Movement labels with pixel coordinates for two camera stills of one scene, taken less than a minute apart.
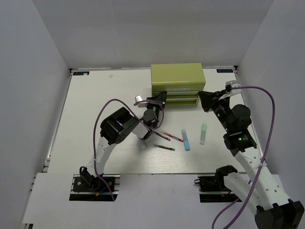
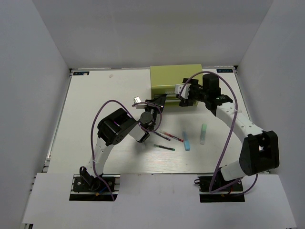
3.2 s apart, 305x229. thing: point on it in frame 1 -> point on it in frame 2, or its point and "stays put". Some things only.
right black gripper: x=208 y=99 -> x=189 y=101
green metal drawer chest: x=182 y=81 stays put
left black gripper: x=160 y=98 stays put
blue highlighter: x=186 y=140 stays put
